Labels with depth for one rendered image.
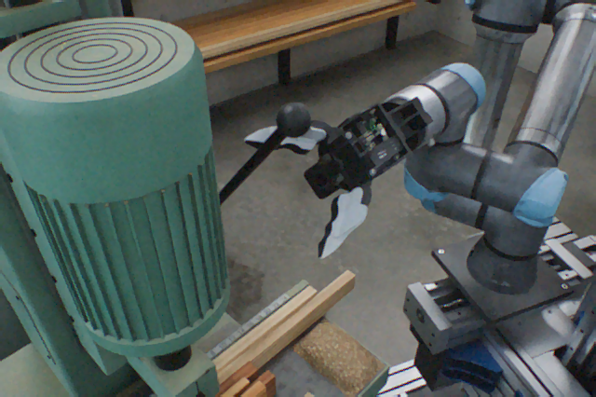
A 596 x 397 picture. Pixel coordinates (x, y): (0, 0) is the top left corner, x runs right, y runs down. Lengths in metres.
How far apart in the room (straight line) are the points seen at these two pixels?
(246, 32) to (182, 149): 2.42
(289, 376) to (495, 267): 0.51
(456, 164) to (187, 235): 0.41
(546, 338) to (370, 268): 1.17
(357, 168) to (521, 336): 0.77
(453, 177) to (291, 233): 1.75
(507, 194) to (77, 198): 0.54
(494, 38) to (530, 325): 0.64
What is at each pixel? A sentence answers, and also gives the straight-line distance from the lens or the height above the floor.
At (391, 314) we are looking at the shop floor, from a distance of 2.18.
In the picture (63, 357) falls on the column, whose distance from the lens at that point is 0.92.
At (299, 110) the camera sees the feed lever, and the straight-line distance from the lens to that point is 0.51.
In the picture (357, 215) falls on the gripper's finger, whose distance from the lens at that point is 0.57.
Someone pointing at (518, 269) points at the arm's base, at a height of 0.88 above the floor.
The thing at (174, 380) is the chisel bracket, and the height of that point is 1.07.
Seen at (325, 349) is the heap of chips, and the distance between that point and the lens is 0.92.
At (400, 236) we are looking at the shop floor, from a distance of 2.50.
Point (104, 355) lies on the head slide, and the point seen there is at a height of 1.05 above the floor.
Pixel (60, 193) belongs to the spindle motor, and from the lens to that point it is 0.46.
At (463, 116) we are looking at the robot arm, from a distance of 0.74.
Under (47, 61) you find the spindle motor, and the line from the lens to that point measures 0.48.
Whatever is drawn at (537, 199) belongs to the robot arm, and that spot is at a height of 1.25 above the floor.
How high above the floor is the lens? 1.69
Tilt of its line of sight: 40 degrees down
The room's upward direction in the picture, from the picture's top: straight up
